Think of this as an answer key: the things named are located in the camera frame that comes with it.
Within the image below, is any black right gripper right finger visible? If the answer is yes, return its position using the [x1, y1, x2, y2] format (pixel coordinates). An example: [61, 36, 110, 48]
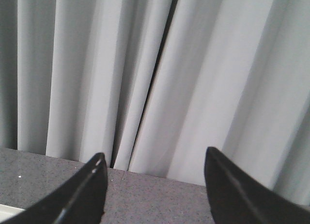
[204, 146, 310, 224]

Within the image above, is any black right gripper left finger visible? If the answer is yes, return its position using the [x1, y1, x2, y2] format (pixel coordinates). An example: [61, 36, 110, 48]
[2, 153, 108, 224]

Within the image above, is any cream rectangular plastic tray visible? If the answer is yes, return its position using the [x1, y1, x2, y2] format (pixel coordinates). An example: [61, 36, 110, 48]
[0, 204, 24, 220]

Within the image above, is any grey pleated curtain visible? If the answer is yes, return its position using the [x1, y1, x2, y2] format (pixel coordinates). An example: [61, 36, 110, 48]
[0, 0, 310, 205]

